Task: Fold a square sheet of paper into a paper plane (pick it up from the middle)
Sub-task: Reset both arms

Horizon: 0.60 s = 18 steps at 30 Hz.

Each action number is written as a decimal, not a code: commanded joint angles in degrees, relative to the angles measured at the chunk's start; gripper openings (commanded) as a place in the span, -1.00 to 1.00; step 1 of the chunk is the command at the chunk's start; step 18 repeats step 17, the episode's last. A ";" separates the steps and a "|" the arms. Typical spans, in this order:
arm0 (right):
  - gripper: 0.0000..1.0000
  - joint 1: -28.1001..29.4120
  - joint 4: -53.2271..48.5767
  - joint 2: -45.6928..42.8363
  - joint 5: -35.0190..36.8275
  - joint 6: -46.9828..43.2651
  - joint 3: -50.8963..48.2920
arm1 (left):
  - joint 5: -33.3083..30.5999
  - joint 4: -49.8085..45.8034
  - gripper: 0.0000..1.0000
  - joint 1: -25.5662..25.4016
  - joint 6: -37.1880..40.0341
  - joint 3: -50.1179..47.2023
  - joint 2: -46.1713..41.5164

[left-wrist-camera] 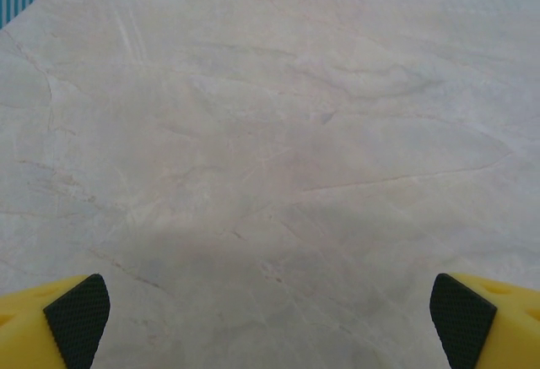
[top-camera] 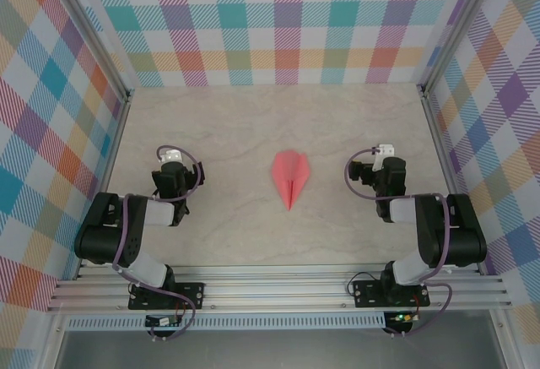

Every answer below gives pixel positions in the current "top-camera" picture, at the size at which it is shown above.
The pink paper sheet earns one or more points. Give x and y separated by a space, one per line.
291 170

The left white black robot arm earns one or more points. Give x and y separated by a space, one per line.
101 234

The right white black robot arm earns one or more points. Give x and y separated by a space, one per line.
464 234

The small circuit board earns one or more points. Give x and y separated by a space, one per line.
405 317
162 322

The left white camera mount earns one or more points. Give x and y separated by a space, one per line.
170 156

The aluminium side rail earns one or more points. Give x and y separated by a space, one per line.
449 175
109 175

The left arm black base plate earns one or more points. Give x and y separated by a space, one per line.
190 295

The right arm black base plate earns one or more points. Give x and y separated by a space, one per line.
367 295

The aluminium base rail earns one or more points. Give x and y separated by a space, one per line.
274 289

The aluminium frame post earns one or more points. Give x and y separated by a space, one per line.
455 31
90 35

